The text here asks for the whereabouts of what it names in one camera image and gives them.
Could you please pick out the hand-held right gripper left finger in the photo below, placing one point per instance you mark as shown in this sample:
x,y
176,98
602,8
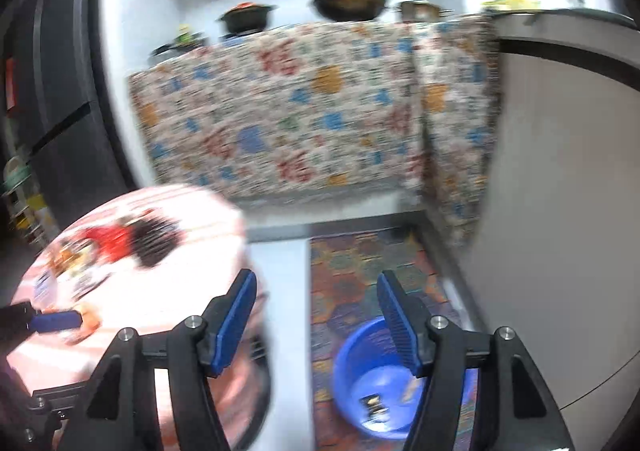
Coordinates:
x,y
232,326

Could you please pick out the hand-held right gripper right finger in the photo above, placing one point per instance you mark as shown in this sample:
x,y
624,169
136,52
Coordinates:
x,y
400,326

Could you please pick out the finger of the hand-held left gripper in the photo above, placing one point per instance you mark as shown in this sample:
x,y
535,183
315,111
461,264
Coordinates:
x,y
55,321
50,398

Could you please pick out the orange wrapper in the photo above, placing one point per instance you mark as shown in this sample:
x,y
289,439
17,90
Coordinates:
x,y
89,326

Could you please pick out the blue plastic basin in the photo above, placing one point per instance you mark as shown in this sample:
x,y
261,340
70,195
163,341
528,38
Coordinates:
x,y
372,376

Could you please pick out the blue white packet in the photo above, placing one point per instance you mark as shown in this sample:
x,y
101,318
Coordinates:
x,y
43,288

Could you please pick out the brown snack packet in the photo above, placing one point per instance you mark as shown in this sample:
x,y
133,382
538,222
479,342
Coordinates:
x,y
75,261

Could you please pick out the colourful patterned floor mat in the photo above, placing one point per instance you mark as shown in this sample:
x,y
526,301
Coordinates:
x,y
350,271

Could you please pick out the small black packet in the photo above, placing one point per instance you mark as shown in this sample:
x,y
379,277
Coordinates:
x,y
373,407

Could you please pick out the pink striped tablecloth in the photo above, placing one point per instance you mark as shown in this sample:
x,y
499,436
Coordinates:
x,y
200,241

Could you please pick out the crushed red can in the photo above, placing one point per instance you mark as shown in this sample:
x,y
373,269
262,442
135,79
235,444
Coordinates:
x,y
112,238

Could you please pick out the yellow box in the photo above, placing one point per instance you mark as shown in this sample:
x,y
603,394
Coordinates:
x,y
39,212

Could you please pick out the black wrapper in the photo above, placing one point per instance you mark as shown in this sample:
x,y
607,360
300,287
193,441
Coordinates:
x,y
155,236

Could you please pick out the white storage rack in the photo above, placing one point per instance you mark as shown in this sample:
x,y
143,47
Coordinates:
x,y
20,203

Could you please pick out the green plastic bowl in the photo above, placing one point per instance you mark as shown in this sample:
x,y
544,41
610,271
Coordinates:
x,y
17,172

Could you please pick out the printed cloth with red characters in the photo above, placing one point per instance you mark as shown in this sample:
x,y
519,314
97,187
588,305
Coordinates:
x,y
300,121

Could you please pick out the dark refrigerator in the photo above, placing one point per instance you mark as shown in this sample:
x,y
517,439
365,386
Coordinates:
x,y
60,81

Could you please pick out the small black pan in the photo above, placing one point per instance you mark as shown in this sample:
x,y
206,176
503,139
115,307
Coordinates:
x,y
180,45

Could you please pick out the black pot with red lid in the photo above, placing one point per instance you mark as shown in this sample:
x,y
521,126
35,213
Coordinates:
x,y
247,17

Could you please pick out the steel pot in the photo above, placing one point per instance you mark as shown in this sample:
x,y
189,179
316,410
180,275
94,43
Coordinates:
x,y
417,11

